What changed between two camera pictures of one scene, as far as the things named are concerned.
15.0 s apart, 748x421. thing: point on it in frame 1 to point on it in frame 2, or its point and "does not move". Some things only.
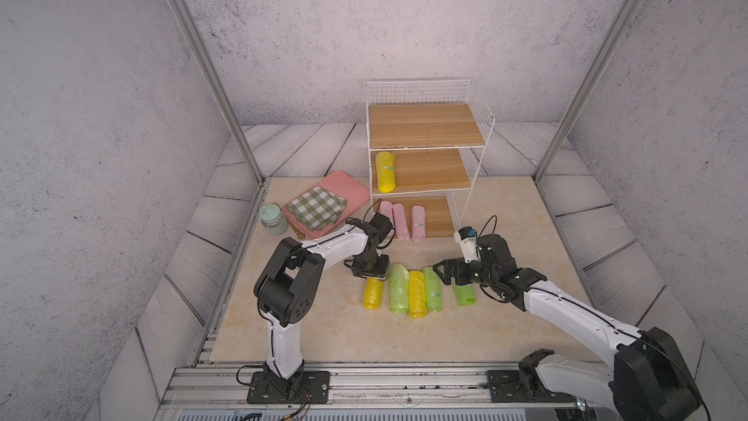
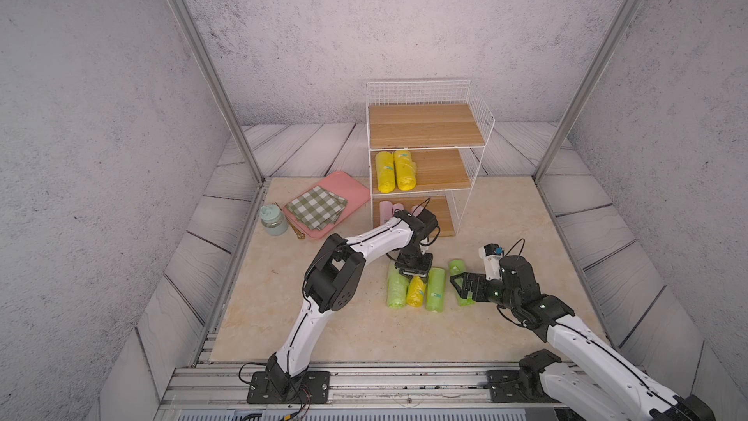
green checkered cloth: x=317 y=207 does not move
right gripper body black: x=467 y=273 to x=487 y=290
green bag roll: x=433 y=295 does not move
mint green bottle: x=273 y=219 does not move
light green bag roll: x=398 y=288 does not move
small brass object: x=300 y=235 does not move
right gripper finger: x=444 y=270 to x=463 y=291
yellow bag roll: x=386 y=172 does not move
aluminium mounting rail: x=223 y=387 does not move
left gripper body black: x=373 y=267 to x=415 y=262
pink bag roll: x=386 y=210 does not move
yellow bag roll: x=373 y=295 to x=406 y=170
